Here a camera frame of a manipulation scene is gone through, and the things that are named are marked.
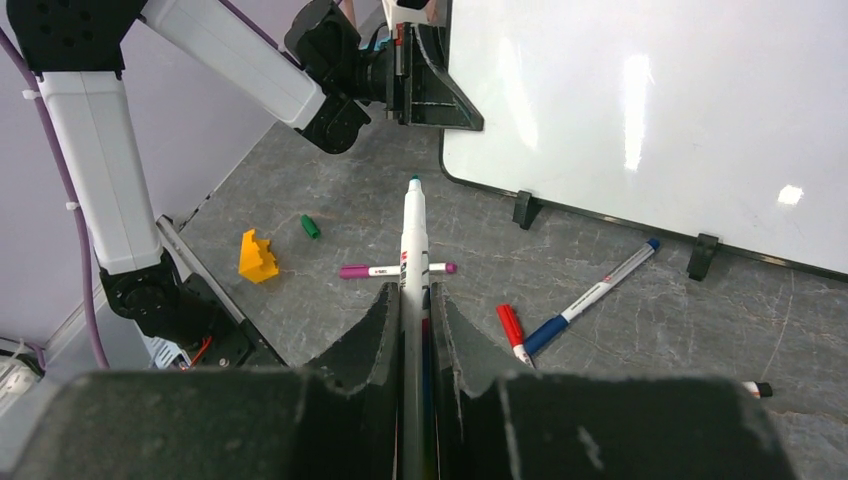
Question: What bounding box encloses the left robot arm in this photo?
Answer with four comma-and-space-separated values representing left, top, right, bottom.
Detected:
1, 25, 451, 374

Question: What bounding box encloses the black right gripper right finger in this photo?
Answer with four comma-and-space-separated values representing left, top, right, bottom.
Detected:
431, 284, 795, 479

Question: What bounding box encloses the red capped whiteboard marker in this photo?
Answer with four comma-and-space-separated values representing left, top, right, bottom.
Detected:
496, 304, 535, 369

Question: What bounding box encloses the yellow stepped block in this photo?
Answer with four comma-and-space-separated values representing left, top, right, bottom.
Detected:
238, 229, 279, 284

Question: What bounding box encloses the magenta capped whiteboard marker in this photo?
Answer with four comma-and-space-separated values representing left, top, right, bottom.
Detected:
338, 262, 458, 280

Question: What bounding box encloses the green capped whiteboard marker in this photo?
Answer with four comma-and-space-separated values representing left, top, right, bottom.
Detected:
399, 176, 438, 479

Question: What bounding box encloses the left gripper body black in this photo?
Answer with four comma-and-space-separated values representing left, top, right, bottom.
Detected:
377, 22, 424, 126

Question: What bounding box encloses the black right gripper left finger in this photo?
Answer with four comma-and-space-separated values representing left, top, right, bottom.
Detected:
10, 283, 400, 479

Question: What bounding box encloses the green marker cap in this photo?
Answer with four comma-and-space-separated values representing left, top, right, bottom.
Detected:
300, 214, 321, 240

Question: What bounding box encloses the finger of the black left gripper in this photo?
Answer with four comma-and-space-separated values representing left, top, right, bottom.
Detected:
410, 24, 484, 132

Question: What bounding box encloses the blue capped whiteboard marker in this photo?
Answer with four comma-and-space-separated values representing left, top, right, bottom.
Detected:
523, 239, 660, 356

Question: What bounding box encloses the white whiteboard black frame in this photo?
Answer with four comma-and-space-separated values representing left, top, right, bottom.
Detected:
440, 1, 847, 277

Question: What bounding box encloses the black capped whiteboard marker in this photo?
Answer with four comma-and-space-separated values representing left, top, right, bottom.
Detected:
742, 381, 774, 398

